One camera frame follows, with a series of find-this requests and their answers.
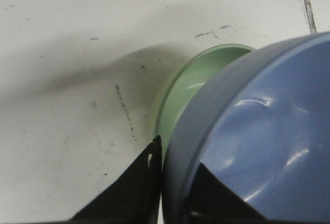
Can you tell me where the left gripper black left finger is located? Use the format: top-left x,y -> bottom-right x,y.
69,135 -> 162,223

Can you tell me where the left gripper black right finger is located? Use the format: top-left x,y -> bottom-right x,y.
187,164 -> 265,223

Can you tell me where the blue plastic bowl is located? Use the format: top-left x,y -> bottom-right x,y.
162,32 -> 329,223

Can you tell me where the green plastic bowl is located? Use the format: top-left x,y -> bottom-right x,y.
149,43 -> 254,161

